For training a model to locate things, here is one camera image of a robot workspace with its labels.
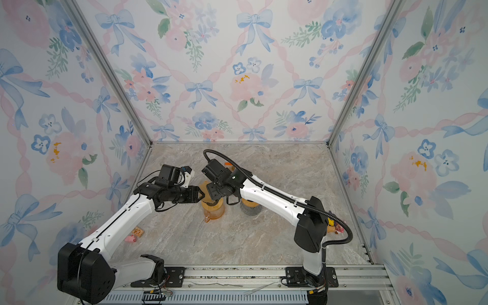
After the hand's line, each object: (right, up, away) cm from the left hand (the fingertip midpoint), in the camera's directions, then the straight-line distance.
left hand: (200, 194), depth 81 cm
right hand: (+7, +3, -2) cm, 8 cm away
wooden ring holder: (+5, -6, +2) cm, 8 cm away
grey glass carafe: (+22, -9, +7) cm, 24 cm away
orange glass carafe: (+4, -12, +11) cm, 17 cm away
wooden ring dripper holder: (+21, -4, +2) cm, 21 cm away
